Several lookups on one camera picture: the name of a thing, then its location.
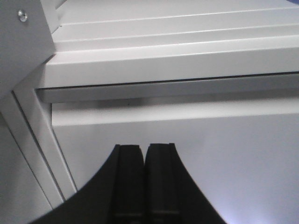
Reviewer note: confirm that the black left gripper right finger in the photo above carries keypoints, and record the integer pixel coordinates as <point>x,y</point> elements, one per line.
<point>172,196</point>

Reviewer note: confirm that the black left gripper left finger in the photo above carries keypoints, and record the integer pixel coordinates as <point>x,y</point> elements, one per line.
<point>114,195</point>

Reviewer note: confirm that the white cabinet frame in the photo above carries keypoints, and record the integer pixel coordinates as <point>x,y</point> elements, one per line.
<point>217,78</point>

